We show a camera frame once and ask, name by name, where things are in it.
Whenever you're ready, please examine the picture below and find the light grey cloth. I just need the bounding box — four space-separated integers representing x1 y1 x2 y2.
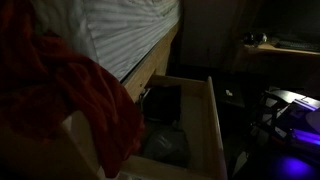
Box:
141 124 193 168

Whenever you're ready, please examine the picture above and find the black keyboard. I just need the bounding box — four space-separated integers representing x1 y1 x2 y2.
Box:
274 39 320 53

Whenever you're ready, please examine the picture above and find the open wooden drawer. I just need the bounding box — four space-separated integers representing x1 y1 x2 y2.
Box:
0 74 230 180

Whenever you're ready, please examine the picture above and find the wooden bed frame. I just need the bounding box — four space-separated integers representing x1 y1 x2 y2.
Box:
121 19 183 102

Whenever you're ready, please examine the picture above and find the striped white mattress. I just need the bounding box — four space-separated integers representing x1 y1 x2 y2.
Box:
31 0 183 83

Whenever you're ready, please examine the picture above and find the orange cloth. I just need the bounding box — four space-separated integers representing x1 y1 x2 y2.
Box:
0 0 146 179

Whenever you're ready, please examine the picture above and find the robot base equipment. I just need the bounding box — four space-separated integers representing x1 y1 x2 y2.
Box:
249 87 320 162

